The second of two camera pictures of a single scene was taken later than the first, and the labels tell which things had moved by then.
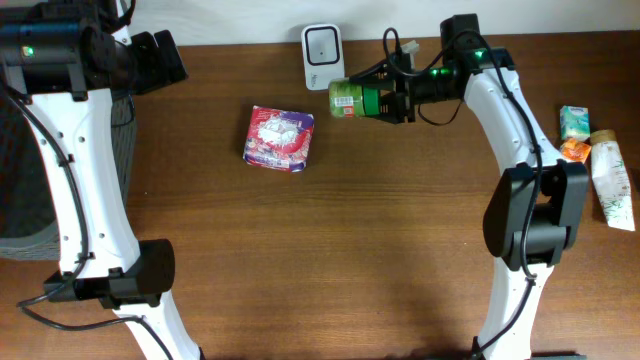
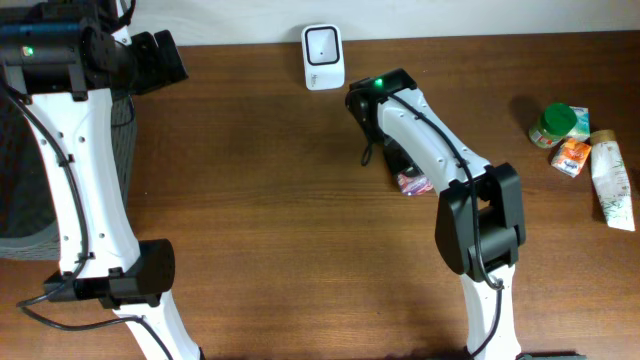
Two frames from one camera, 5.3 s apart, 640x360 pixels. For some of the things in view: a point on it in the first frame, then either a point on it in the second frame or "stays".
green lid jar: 346,99 → 554,123
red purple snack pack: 278,139 → 414,185
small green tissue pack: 575,122 stays
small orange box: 574,149 stays
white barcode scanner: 323,55 stays
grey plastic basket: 29,223 stays
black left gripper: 158,74 stays
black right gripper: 407,100 → 396,163
